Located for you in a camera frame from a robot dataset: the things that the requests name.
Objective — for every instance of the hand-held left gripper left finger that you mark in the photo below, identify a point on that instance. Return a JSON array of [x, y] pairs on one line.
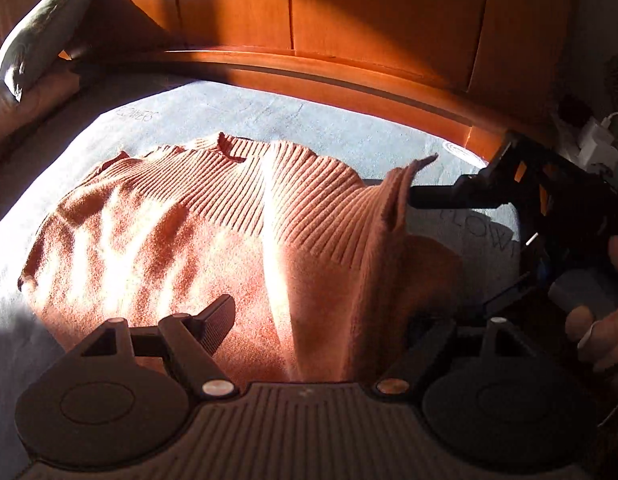
[[216, 322]]

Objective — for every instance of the white power adapter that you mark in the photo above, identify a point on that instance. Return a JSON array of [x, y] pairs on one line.
[[601, 140]]

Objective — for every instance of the dark blue pillow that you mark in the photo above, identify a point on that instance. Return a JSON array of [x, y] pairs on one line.
[[44, 30]]

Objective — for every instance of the folded floral quilt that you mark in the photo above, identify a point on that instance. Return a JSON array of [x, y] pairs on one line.
[[24, 105]]

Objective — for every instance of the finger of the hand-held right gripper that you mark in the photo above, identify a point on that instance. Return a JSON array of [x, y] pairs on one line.
[[509, 292], [449, 196]]

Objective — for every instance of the wooden headboard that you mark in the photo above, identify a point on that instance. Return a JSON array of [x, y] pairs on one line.
[[339, 25]]

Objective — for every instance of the orange knit sweater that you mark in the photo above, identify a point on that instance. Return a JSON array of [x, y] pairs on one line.
[[214, 240]]

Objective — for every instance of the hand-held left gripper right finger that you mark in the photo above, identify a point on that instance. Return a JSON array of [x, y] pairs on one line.
[[429, 347]]

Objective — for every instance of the person's right hand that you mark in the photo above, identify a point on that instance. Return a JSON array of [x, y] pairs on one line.
[[604, 330]]

